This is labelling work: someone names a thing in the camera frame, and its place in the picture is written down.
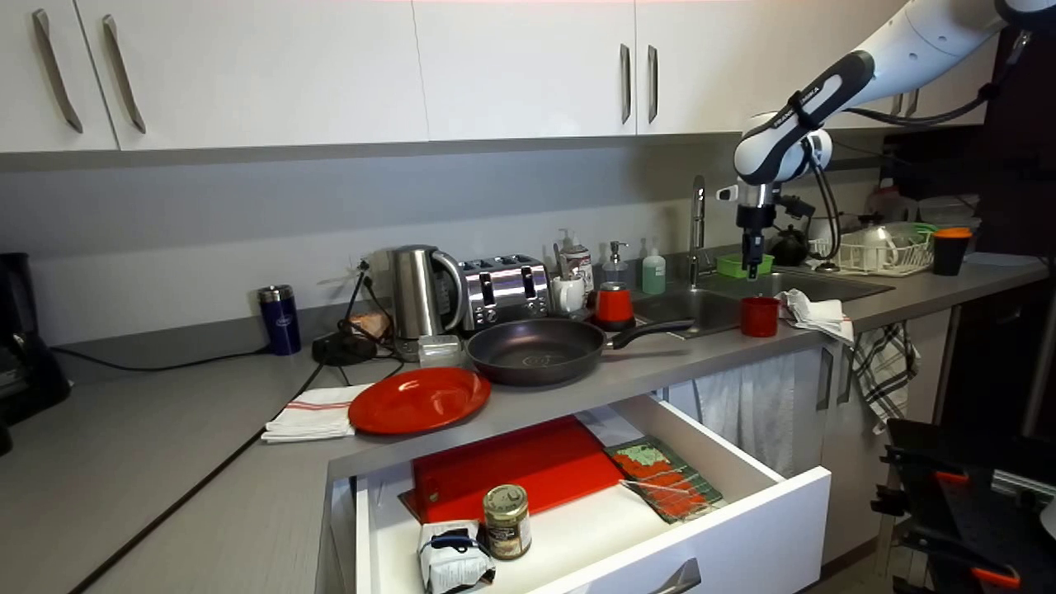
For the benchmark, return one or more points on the white mug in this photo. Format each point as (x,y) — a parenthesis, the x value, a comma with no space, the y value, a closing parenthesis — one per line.
(567,294)

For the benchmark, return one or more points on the black cup orange rim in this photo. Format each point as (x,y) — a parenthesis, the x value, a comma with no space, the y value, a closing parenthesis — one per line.
(950,252)

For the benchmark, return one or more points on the large white dish towel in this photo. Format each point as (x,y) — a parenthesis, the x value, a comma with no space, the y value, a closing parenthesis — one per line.
(761,408)

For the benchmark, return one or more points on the white red-striped folded towel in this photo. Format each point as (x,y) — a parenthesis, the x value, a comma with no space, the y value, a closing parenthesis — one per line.
(307,416)

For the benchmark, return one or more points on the black orange robot stand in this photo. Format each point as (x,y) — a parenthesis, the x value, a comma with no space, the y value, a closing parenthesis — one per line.
(967,517)

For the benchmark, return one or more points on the red plate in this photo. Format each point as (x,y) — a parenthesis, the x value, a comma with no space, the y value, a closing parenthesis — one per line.
(418,402)

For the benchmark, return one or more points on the dark frying pan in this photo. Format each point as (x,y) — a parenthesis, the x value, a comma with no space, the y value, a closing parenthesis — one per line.
(536,352)

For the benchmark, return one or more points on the stainless steel sink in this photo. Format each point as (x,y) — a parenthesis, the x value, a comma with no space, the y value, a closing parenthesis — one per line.
(837,289)

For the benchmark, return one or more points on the green orange patterned placemat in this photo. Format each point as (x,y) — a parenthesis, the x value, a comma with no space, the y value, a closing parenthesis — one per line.
(666,481)

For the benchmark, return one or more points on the patterned ceramic canister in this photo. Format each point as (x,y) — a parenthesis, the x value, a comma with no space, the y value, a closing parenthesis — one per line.
(573,259)

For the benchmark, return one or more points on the green bowl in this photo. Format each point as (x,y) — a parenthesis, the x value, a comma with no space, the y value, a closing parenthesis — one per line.
(743,266)

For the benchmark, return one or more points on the black round device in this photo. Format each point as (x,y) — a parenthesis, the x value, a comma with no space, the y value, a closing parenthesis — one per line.
(341,347)

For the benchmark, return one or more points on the green soap bottle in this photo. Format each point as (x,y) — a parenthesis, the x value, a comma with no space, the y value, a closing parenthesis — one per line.
(656,273)

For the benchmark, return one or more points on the white base cabinet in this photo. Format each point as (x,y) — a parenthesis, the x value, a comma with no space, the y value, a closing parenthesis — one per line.
(847,496)

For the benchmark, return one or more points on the white drawer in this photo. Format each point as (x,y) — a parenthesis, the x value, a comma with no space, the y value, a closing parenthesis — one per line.
(573,539)

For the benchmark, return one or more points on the red cutting board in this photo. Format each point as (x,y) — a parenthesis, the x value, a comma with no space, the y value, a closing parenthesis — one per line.
(517,466)

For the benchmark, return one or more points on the white dish rack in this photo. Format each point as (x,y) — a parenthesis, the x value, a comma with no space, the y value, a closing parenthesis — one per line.
(878,252)

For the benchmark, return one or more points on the white upper cabinets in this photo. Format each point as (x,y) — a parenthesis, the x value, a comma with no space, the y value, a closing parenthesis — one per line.
(251,66)

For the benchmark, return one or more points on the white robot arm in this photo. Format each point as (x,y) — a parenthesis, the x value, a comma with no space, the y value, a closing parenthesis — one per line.
(913,52)

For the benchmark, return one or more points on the silver four-slot toaster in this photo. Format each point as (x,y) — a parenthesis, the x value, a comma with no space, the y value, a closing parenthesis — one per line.
(501,290)

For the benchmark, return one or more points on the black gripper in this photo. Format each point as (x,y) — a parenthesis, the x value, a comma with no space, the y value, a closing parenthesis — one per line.
(757,216)

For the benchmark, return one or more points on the crumpled white cloth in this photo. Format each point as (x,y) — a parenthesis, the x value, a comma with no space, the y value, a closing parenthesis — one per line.
(820,316)

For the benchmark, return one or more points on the blue tumbler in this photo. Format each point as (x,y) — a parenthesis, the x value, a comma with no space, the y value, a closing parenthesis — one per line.
(282,319)

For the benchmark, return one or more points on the metal faucet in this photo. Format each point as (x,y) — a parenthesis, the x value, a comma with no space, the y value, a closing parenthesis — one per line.
(697,231)

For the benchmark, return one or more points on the black teapot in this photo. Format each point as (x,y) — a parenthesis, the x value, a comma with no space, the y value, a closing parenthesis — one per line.
(791,248)

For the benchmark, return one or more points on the stainless steel kettle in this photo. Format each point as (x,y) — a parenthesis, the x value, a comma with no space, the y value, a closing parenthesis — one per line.
(418,290)

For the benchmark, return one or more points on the black coffee machine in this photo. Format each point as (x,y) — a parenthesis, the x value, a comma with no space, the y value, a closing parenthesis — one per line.
(28,352)

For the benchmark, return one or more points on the clear soap dispenser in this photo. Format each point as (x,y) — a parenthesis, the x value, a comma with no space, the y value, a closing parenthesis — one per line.
(612,266)

